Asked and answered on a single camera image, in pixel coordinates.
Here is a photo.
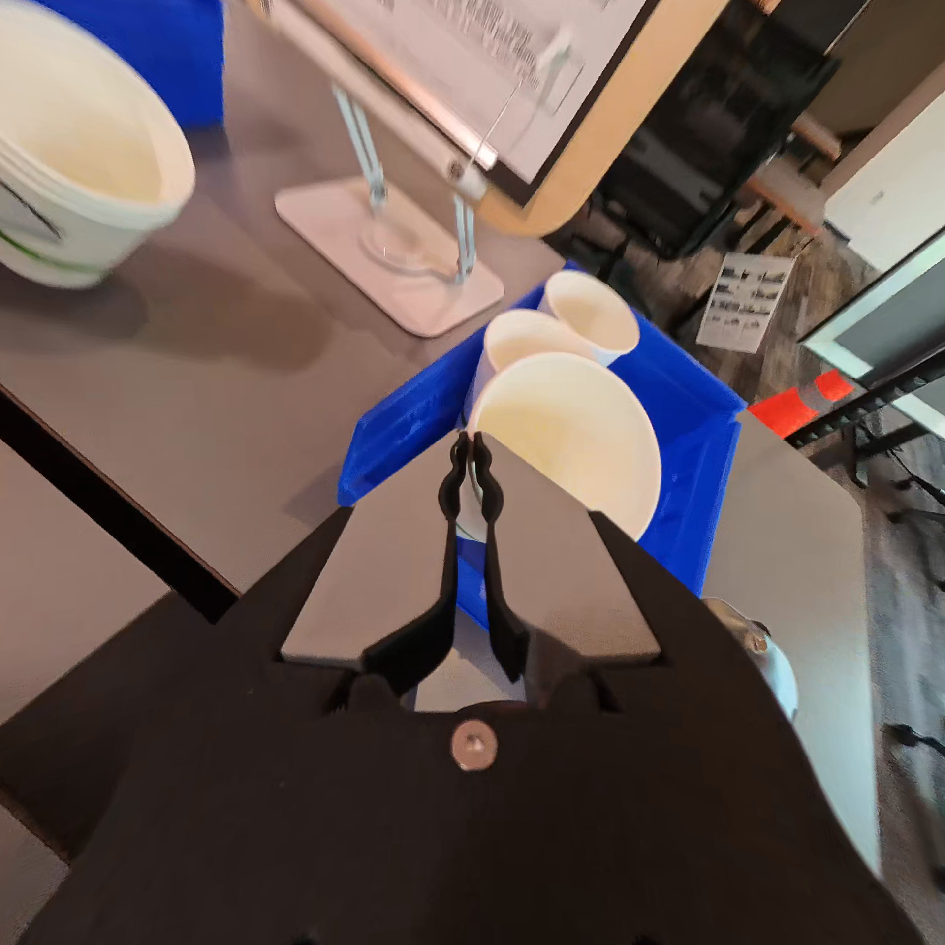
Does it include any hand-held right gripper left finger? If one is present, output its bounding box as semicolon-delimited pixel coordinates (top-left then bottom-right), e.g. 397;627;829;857
279;430;471;698

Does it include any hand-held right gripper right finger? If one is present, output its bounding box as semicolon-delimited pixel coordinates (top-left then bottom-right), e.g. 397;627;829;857
471;430;663;686

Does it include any blue plastic bin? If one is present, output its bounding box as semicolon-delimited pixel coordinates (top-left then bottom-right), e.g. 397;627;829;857
338;258;747;632
33;0;224;130

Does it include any shiny metal object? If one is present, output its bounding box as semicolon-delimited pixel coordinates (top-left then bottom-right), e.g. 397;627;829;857
701;597;800;726

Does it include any orange traffic cone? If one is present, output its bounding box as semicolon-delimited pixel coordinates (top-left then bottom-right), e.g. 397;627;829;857
748;369;855;438

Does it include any printed photo leaflet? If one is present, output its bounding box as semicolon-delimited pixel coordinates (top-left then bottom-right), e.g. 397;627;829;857
696;252;796;353

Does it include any wooden white document stand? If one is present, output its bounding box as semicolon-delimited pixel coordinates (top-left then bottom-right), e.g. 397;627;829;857
244;0;732;339

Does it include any grey rolling partition board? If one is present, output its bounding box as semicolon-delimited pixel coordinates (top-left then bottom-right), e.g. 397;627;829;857
801;236;945;451

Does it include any white cabinet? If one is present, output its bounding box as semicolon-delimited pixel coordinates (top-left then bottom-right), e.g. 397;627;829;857
823;126;945;274

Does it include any printed instruction sheet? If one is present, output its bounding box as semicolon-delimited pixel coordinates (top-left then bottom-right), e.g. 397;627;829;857
325;0;658;186

